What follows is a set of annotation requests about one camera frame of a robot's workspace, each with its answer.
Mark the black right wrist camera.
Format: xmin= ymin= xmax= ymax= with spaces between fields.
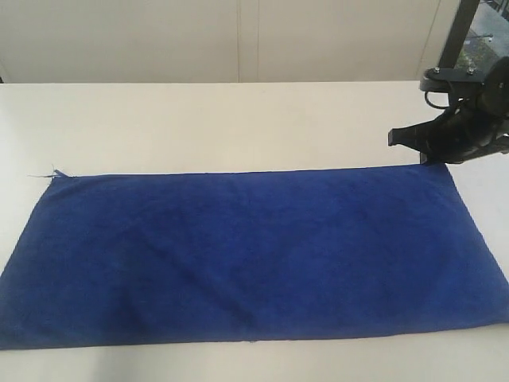
xmin=419 ymin=67 xmax=486 ymax=98

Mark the dark window frame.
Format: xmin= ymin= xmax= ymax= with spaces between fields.
xmin=437 ymin=0 xmax=480 ymax=68

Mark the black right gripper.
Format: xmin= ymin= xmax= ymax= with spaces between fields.
xmin=387 ymin=57 xmax=508 ymax=165

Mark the blue towel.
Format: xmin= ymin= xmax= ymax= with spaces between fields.
xmin=1 ymin=165 xmax=508 ymax=350

